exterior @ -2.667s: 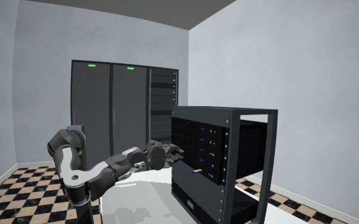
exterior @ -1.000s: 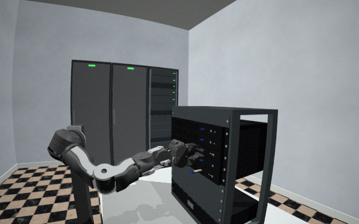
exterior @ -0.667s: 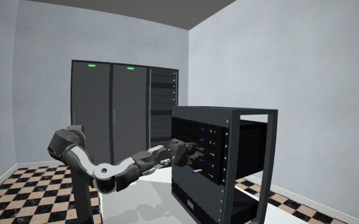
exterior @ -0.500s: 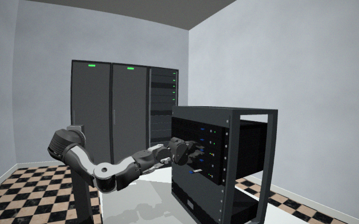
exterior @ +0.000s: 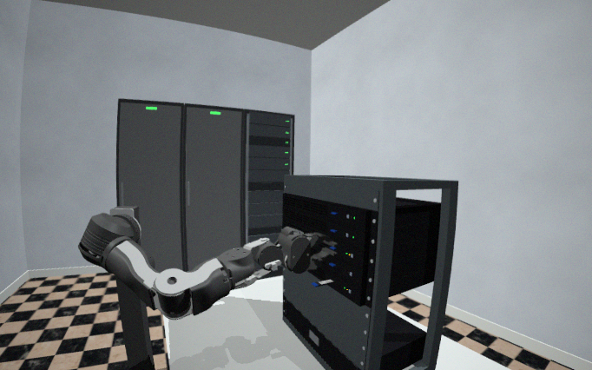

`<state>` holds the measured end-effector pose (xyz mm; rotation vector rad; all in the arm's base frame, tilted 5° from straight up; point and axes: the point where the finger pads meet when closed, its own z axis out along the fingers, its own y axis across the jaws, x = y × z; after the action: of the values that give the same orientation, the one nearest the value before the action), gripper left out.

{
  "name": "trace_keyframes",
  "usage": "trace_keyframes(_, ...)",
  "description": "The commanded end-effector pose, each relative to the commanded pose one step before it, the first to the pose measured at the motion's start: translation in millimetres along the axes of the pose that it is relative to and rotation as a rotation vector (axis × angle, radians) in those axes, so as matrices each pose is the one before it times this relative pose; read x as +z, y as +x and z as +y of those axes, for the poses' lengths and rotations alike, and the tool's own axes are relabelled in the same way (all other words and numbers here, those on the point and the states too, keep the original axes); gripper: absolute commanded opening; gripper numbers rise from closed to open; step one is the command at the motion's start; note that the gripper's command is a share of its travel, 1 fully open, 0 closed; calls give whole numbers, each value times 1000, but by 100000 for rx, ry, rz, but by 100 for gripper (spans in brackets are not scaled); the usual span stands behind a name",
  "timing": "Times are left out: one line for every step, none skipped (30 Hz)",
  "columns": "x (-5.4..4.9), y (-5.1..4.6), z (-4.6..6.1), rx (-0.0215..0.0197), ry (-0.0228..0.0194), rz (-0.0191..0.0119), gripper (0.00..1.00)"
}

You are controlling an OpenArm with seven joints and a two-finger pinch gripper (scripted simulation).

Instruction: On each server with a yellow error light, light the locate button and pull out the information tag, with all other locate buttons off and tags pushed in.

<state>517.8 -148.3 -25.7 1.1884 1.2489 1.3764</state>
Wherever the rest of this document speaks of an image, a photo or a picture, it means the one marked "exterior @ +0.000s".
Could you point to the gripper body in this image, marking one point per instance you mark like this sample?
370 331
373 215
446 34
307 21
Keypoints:
297 252

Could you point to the black server rack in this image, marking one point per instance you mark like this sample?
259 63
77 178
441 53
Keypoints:
346 332

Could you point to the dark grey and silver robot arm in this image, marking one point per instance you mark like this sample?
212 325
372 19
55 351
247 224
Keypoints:
135 267

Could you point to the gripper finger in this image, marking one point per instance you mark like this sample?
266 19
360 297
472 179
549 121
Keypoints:
317 238
323 255

